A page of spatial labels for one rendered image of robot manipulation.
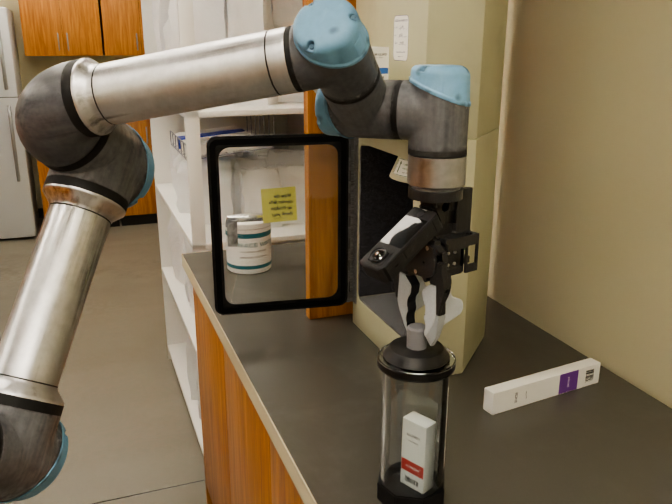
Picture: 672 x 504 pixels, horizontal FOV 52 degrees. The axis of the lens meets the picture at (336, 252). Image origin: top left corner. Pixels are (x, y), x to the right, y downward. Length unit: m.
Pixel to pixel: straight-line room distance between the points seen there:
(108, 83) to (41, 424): 0.43
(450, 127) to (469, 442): 0.57
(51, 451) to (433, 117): 0.64
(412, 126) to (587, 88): 0.74
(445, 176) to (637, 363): 0.76
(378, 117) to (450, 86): 0.10
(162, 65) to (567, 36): 0.99
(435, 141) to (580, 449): 0.61
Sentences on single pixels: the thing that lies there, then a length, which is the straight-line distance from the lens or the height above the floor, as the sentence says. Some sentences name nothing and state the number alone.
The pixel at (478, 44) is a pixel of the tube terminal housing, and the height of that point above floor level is 1.57.
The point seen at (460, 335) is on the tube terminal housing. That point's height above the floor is 1.02.
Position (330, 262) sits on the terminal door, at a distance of 1.56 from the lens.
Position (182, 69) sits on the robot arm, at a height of 1.55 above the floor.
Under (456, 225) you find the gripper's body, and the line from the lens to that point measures 0.93.
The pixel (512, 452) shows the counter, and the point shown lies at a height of 0.94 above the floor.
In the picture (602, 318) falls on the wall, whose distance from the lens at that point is 1.56.
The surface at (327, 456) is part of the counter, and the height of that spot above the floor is 0.94.
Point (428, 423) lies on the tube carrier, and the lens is 0.97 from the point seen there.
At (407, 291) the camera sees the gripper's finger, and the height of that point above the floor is 1.26.
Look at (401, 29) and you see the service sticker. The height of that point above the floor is 1.60.
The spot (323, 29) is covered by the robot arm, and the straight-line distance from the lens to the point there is 0.77.
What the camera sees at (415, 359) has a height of 1.18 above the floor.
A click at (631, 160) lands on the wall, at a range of 1.46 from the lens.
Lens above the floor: 1.58
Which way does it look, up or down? 17 degrees down
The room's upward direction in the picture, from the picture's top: straight up
